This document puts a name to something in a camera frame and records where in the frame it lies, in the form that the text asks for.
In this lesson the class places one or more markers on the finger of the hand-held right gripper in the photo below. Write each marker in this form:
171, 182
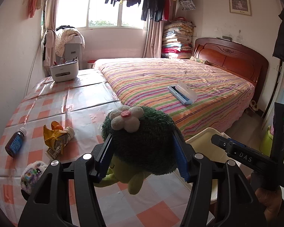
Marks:
219, 141

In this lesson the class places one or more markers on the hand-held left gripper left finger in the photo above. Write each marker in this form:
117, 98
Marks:
104, 157

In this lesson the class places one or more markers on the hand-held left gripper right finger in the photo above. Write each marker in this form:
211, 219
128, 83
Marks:
181, 160

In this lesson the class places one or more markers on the cream plastic bin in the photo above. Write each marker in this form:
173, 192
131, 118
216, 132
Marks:
203, 141

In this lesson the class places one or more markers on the green plush toy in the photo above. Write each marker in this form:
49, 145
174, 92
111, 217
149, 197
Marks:
144, 141

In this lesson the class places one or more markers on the orange peel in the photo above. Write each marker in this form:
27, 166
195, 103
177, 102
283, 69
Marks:
55, 124

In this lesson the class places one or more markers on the brown medicine bottle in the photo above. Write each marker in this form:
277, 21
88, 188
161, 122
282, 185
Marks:
15, 143

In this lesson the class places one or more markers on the person's right hand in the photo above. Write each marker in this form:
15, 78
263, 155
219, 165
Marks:
269, 201

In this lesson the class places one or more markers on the small white plastic bottle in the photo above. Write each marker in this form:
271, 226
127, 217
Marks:
69, 132

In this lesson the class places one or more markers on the pair of slippers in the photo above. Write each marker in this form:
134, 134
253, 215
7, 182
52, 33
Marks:
253, 105

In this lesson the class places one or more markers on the yellow crumpled wrapper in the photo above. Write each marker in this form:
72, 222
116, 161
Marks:
53, 139

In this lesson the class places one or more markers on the open white blue case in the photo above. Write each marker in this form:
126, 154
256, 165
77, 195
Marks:
182, 93

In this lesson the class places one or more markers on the small white fuzzy plush toy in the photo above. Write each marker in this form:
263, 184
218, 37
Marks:
33, 175

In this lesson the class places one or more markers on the striped bed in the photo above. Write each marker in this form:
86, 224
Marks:
156, 82

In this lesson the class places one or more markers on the floral pillow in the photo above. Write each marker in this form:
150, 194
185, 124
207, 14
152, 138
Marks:
198, 60

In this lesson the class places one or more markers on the wooden bed headboard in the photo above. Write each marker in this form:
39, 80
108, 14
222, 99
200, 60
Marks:
232, 56

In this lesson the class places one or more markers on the white desk organiser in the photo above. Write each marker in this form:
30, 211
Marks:
64, 72

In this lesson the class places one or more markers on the red plastic stool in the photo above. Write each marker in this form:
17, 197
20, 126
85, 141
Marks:
91, 63

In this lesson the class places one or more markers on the grey item on headboard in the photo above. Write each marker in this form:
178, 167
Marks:
224, 37

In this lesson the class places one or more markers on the grey air cooler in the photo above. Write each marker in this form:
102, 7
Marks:
73, 52

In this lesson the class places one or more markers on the stack of folded quilts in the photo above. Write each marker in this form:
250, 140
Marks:
177, 37

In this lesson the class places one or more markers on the beige window curtain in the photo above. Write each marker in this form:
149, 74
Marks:
51, 16
153, 37

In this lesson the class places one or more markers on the dotted cream quilt cover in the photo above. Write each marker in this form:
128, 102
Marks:
66, 36

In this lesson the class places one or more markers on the dark folded cloth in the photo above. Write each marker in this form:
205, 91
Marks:
64, 27

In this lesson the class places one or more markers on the window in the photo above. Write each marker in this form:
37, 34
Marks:
104, 9

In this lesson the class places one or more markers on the row of hanging clothes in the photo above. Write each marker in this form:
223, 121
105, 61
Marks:
151, 0

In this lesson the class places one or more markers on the framed wall picture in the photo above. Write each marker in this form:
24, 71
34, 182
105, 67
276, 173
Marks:
239, 3

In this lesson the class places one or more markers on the orange cloth on wall hook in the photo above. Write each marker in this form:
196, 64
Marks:
35, 0

